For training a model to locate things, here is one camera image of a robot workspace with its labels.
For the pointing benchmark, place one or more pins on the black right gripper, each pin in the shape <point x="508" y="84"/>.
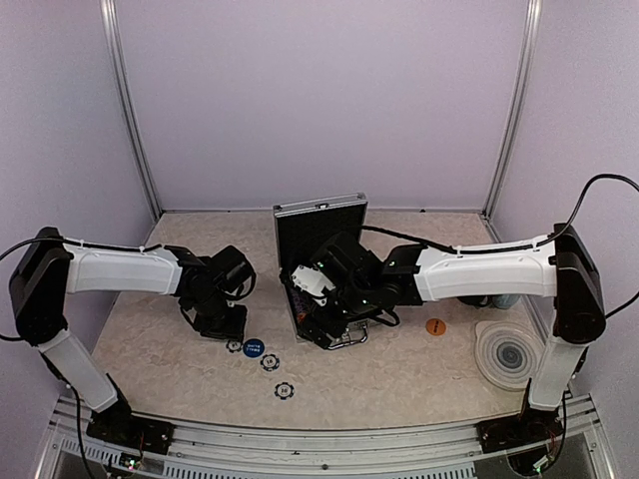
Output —
<point x="332" y="326"/>

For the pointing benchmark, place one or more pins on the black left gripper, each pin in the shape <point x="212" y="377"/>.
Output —
<point x="234" y="330"/>

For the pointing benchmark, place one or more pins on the blue round button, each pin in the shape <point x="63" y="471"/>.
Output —
<point x="253" y="348"/>

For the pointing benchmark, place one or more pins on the aluminium poker chip case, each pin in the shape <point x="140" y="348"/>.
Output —
<point x="295" y="222"/>

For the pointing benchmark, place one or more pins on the single black white chip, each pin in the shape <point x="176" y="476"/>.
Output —
<point x="284" y="391"/>

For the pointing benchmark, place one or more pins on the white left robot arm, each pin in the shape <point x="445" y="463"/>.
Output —
<point x="54" y="267"/>

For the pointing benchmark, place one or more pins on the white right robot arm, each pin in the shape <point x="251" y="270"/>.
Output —
<point x="556" y="266"/>

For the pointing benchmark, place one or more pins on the orange round button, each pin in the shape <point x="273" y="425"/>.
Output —
<point x="435" y="326"/>

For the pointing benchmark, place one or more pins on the light blue mug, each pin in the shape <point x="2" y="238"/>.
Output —
<point x="505" y="301"/>

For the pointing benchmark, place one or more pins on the grey striped plate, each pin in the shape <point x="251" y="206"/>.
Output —
<point x="506" y="353"/>

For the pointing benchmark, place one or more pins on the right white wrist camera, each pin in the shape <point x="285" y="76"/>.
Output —
<point x="312" y="281"/>

